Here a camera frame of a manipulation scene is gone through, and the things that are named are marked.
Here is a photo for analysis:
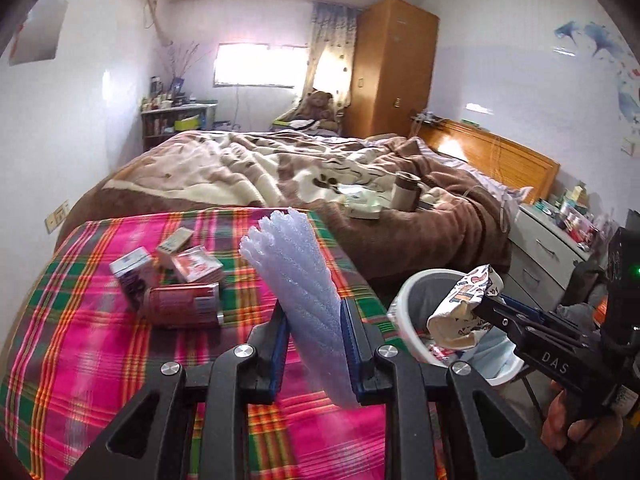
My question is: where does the window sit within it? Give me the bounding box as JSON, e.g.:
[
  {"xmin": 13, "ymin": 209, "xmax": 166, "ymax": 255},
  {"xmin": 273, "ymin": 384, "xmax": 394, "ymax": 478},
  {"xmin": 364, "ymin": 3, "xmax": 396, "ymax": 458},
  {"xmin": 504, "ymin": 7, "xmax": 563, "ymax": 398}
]
[{"xmin": 214, "ymin": 42, "xmax": 309, "ymax": 89}]

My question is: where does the brown patterned bed blanket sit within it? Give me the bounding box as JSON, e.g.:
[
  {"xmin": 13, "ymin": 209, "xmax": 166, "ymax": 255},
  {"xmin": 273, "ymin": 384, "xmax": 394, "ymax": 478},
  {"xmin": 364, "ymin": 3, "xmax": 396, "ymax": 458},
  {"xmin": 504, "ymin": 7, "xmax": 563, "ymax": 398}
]
[{"xmin": 54, "ymin": 129, "xmax": 517, "ymax": 302}]

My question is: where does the patterned curtain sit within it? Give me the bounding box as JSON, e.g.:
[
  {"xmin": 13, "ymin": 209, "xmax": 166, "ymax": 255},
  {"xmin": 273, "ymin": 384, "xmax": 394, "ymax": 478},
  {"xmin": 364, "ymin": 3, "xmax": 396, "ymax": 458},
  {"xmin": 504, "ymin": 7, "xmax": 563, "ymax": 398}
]
[{"xmin": 302, "ymin": 2, "xmax": 361, "ymax": 112}]

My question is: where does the white nightstand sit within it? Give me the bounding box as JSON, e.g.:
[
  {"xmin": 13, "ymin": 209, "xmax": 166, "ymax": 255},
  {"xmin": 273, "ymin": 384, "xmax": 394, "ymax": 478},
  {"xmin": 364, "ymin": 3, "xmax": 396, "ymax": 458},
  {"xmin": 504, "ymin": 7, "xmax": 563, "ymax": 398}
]
[{"xmin": 507, "ymin": 202, "xmax": 597, "ymax": 307}]

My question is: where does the lavender foam net sleeve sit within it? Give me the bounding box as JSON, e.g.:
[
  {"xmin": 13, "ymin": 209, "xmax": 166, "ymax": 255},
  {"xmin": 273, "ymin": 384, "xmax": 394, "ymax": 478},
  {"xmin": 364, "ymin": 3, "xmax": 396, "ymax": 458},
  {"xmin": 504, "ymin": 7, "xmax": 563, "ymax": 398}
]
[{"xmin": 239, "ymin": 206, "xmax": 361, "ymax": 409}]

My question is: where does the square wall mirror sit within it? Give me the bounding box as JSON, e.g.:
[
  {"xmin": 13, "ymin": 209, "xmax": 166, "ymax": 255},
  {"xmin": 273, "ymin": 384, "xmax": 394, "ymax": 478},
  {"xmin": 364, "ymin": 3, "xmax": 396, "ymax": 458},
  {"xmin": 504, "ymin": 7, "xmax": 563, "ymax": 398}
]
[{"xmin": 8, "ymin": 0, "xmax": 69, "ymax": 66}]

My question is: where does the cluster of toiletry bottles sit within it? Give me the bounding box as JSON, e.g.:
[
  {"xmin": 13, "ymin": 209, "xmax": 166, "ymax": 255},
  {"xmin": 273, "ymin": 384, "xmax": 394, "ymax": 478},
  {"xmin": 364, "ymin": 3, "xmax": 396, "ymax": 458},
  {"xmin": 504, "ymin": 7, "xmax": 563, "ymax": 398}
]
[{"xmin": 534, "ymin": 184, "xmax": 617, "ymax": 249}]

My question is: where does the brown teddy bear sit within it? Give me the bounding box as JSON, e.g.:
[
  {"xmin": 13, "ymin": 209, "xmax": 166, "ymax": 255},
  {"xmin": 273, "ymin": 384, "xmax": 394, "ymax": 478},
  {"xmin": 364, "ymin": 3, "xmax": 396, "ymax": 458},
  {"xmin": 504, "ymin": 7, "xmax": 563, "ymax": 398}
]
[{"xmin": 292, "ymin": 88, "xmax": 340, "ymax": 134}]

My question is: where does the floral paper packet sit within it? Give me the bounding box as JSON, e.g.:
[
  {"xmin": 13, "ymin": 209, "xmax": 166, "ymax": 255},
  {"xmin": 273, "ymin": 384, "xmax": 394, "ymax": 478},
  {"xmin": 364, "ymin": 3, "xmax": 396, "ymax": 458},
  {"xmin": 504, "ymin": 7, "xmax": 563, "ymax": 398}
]
[{"xmin": 426, "ymin": 264, "xmax": 505, "ymax": 351}]

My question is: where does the small cream box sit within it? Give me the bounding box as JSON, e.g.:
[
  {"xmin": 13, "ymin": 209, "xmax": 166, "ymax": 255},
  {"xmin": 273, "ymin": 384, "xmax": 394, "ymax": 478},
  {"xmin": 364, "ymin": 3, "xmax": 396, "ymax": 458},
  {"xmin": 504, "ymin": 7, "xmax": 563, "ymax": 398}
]
[{"xmin": 155, "ymin": 228, "xmax": 194, "ymax": 269}]

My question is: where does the person's right hand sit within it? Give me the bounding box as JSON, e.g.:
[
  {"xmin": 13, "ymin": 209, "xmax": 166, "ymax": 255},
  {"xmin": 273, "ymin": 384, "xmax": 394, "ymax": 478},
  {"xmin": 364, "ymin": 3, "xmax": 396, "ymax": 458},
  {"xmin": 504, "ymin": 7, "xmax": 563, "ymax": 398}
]
[{"xmin": 541, "ymin": 389, "xmax": 627, "ymax": 462}]

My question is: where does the red drink can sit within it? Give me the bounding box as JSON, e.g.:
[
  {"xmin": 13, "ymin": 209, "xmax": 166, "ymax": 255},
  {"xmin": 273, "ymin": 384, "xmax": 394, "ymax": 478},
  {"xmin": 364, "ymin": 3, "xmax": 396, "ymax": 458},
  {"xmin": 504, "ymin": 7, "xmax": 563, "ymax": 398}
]
[{"xmin": 143, "ymin": 282, "xmax": 221, "ymax": 330}]

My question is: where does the purple and white carton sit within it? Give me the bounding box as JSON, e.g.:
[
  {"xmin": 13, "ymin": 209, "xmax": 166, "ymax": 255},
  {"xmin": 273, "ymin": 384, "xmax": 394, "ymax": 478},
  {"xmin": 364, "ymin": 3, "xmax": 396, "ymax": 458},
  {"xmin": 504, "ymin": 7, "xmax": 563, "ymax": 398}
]
[{"xmin": 109, "ymin": 247, "xmax": 156, "ymax": 312}]

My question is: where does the plaid blanket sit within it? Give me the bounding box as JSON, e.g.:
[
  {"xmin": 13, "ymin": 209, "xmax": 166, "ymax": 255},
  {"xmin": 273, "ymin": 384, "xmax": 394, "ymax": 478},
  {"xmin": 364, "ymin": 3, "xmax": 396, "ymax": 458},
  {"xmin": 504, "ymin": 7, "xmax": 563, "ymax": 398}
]
[{"xmin": 0, "ymin": 207, "xmax": 447, "ymax": 480}]

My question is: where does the wooden wardrobe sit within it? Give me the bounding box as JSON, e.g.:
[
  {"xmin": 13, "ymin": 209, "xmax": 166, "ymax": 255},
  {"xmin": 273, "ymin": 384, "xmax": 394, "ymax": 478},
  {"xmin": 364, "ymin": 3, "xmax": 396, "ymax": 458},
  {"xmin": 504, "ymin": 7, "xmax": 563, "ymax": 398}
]
[{"xmin": 345, "ymin": 0, "xmax": 441, "ymax": 139}]

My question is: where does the blue dolphin wall sticker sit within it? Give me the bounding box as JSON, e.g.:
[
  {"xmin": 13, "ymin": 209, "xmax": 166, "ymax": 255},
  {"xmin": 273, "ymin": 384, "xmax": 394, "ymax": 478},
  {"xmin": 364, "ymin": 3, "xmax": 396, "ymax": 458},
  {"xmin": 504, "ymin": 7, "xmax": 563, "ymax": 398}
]
[{"xmin": 553, "ymin": 20, "xmax": 640, "ymax": 122}]

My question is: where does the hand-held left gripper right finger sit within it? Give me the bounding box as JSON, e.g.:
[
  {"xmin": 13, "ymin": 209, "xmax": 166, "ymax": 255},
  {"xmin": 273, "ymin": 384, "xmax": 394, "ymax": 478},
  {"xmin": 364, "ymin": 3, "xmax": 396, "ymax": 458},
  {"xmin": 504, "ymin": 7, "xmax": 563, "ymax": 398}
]
[{"xmin": 340, "ymin": 298, "xmax": 573, "ymax": 480}]

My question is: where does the grey bin liner bag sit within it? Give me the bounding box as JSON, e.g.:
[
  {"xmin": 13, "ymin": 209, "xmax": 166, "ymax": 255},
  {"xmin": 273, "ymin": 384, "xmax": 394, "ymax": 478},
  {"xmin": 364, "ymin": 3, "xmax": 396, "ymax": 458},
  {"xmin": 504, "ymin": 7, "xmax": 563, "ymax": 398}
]
[{"xmin": 412, "ymin": 275, "xmax": 527, "ymax": 382}]

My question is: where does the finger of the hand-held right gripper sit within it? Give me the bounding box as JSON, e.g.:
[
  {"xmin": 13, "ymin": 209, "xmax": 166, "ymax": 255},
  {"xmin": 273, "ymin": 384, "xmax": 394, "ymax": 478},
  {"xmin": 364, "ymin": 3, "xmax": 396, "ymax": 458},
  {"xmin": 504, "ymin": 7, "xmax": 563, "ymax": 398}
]
[
  {"xmin": 497, "ymin": 295, "xmax": 598, "ymax": 335},
  {"xmin": 472, "ymin": 300, "xmax": 588, "ymax": 356}
]

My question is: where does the brown thermos cup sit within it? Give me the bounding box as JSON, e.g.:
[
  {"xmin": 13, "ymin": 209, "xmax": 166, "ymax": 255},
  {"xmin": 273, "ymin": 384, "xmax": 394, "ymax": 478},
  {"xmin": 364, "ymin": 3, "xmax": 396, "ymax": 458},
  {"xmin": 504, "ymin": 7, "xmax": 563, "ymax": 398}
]
[{"xmin": 391, "ymin": 171, "xmax": 421, "ymax": 211}]

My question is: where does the red and white box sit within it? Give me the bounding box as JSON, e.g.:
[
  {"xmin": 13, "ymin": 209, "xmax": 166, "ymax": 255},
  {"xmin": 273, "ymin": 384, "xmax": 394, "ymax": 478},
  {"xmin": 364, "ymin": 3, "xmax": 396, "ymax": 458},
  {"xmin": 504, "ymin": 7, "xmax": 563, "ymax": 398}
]
[{"xmin": 171, "ymin": 245, "xmax": 225, "ymax": 285}]

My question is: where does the white round bin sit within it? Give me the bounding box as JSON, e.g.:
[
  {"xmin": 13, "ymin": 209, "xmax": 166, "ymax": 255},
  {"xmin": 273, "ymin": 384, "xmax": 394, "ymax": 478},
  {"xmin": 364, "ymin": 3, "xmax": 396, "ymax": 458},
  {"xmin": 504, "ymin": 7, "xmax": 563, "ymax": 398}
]
[{"xmin": 387, "ymin": 269, "xmax": 532, "ymax": 387}]

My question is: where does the vase with dry branches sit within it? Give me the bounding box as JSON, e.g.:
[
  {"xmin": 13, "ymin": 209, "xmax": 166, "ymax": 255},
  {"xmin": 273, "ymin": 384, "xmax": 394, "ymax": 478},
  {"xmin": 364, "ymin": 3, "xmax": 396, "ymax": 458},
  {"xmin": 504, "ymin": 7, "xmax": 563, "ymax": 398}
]
[{"xmin": 156, "ymin": 41, "xmax": 211, "ymax": 97}]

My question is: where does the air conditioner pipe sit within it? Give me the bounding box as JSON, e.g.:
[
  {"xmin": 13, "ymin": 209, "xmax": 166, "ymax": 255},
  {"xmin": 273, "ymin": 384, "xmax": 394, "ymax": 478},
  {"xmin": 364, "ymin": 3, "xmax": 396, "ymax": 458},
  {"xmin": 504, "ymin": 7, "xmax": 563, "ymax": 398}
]
[{"xmin": 144, "ymin": 0, "xmax": 172, "ymax": 47}]

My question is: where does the wall socket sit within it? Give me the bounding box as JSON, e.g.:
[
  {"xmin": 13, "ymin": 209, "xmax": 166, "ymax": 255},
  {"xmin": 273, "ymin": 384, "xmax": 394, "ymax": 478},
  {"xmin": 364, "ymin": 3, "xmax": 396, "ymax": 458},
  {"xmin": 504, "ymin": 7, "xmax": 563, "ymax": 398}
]
[{"xmin": 45, "ymin": 200, "xmax": 70, "ymax": 234}]

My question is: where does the wooden headboard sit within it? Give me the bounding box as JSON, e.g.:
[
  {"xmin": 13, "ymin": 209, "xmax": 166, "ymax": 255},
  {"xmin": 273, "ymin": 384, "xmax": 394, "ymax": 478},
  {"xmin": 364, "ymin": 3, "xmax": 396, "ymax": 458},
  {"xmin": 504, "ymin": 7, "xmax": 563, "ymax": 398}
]
[{"xmin": 416, "ymin": 118, "xmax": 561, "ymax": 204}]

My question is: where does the light pillow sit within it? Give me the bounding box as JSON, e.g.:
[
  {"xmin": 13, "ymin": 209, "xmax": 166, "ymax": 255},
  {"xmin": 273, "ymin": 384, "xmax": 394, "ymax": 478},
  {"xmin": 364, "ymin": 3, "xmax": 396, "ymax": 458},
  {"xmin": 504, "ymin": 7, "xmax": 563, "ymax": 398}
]
[{"xmin": 479, "ymin": 179, "xmax": 534, "ymax": 207}]

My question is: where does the dark storage shelf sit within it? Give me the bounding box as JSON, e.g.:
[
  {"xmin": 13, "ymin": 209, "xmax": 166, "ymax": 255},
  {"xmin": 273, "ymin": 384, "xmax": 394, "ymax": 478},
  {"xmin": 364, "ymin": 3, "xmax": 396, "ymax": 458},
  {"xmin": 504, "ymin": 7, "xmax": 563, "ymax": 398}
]
[{"xmin": 139, "ymin": 102, "xmax": 219, "ymax": 154}]

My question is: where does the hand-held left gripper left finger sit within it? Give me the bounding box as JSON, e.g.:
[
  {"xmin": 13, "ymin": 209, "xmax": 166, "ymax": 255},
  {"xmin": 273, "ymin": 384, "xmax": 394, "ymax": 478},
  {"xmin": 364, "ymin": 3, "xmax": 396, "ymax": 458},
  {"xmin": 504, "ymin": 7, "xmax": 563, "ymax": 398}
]
[{"xmin": 65, "ymin": 301, "xmax": 291, "ymax": 480}]

